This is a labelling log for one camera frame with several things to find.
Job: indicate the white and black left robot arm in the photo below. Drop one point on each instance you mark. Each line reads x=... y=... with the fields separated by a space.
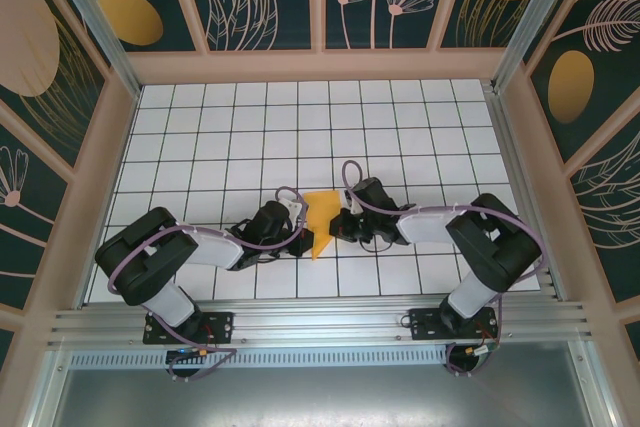
x=145 y=257

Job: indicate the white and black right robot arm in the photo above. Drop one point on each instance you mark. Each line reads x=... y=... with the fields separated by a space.
x=500 y=247

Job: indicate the yellow power connector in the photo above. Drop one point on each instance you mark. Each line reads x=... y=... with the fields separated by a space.
x=470 y=350
x=202 y=351

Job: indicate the grey metal panel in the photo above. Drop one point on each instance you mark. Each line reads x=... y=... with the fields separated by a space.
x=320 y=397

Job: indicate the aluminium mounting rail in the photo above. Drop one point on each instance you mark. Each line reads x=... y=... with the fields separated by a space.
x=320 y=327

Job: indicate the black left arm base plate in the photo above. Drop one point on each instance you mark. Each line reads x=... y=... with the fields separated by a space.
x=222 y=327

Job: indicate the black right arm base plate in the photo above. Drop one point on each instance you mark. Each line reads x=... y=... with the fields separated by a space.
x=425 y=324

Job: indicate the aluminium side rail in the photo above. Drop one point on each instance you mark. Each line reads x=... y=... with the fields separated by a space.
x=506 y=147

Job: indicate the aluminium frame post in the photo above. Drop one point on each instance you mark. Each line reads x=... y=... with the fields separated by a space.
x=531 y=22
x=96 y=22

